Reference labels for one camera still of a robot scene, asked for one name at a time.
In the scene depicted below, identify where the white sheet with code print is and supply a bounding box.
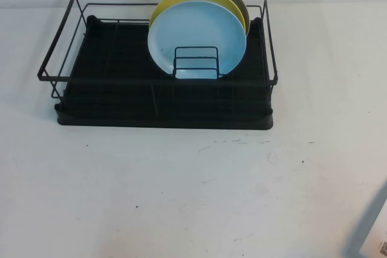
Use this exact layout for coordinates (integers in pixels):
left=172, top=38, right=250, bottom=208
left=358, top=217, right=387, bottom=258

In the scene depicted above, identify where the light blue plate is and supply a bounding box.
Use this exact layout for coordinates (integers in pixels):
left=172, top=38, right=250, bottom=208
left=147, top=1, right=247, bottom=80

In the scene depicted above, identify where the black plastic drip tray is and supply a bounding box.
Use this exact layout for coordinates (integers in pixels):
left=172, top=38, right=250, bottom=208
left=54, top=13, right=275, bottom=129

